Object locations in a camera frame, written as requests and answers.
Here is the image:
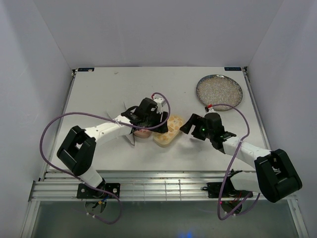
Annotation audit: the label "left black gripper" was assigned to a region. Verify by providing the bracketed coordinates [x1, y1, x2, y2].
[144, 109, 168, 133]

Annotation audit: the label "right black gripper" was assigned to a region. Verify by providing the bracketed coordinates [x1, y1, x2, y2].
[180, 114, 213, 141]

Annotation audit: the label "yellow perforated lid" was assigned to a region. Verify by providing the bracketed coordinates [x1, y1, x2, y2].
[167, 115, 185, 131]

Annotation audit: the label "pink lunch box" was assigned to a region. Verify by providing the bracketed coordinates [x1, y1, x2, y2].
[133, 129, 152, 138]

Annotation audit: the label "metal tongs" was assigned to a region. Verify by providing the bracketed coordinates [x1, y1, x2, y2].
[105, 100, 137, 147]

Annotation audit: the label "yellow lunch box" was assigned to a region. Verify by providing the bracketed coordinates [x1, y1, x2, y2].
[153, 130, 181, 148]

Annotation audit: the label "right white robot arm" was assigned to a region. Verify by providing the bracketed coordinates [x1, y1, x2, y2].
[180, 113, 303, 203]

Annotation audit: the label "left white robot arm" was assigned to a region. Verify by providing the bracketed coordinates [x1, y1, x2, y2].
[56, 97, 170, 198]

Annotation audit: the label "grey speckled plate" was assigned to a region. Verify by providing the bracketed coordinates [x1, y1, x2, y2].
[196, 74, 243, 111]

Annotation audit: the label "right blue table label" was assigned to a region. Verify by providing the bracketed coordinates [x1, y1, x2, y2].
[224, 67, 242, 71]

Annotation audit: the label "blue table label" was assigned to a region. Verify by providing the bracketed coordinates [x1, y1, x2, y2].
[77, 67, 95, 72]
[224, 67, 242, 71]

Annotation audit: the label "left blue table label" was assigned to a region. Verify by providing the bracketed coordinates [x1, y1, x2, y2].
[77, 67, 95, 72]

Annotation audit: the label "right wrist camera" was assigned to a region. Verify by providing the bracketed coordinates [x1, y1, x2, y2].
[204, 104, 215, 115]

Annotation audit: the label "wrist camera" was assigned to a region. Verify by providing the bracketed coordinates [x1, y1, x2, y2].
[204, 104, 215, 115]
[153, 97, 166, 113]

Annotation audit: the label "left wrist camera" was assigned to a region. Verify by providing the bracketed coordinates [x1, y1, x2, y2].
[153, 97, 166, 113]

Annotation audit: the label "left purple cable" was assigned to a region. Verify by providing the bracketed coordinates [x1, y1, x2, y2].
[40, 92, 171, 225]

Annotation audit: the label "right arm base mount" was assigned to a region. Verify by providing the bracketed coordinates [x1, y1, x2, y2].
[202, 180, 254, 199]

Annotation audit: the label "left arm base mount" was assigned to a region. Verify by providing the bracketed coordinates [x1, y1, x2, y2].
[76, 183, 121, 199]

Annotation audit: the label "aluminium frame rail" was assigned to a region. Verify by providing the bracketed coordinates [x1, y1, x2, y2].
[29, 171, 224, 202]

